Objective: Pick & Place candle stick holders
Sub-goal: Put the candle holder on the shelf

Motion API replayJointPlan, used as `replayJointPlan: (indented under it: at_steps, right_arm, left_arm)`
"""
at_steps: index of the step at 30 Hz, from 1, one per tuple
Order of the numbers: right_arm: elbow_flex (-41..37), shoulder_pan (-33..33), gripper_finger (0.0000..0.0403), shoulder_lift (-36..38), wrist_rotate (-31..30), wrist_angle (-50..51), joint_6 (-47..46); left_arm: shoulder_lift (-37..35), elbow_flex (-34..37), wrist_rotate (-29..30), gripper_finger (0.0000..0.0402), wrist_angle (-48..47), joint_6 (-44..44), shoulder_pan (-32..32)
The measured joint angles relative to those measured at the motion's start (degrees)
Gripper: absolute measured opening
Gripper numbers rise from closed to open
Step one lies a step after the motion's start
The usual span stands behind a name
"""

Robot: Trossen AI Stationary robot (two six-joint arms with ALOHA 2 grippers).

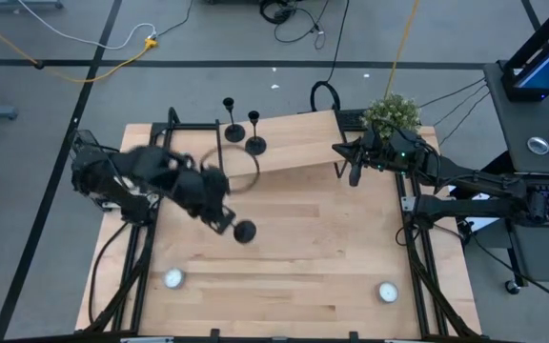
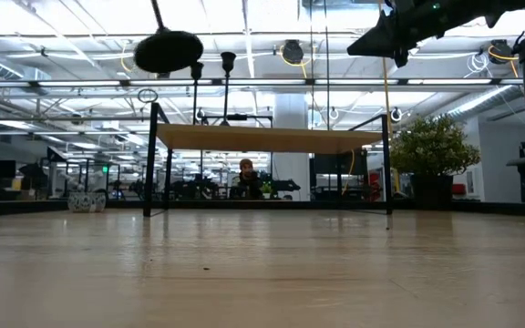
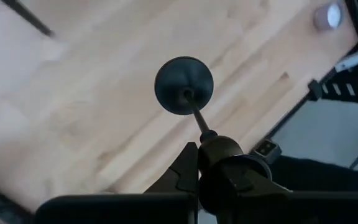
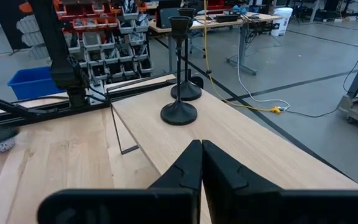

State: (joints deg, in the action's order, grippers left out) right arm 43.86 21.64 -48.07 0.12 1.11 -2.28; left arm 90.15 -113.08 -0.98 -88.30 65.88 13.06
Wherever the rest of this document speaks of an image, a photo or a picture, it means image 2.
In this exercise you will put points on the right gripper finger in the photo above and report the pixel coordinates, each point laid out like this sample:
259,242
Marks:
376,41

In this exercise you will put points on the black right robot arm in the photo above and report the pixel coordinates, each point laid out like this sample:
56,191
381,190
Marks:
481,9

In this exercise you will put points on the potted green plant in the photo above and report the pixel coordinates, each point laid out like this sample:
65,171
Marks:
433,146

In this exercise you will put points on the small background plant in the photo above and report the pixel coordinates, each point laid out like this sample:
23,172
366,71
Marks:
267,188

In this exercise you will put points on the person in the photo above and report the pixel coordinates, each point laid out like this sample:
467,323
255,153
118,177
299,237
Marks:
246,180

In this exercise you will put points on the wooden shelf with black frame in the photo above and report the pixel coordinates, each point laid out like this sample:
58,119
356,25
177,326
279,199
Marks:
267,139

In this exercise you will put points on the black aluminium table frame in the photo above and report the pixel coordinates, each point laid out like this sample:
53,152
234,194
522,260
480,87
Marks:
39,207

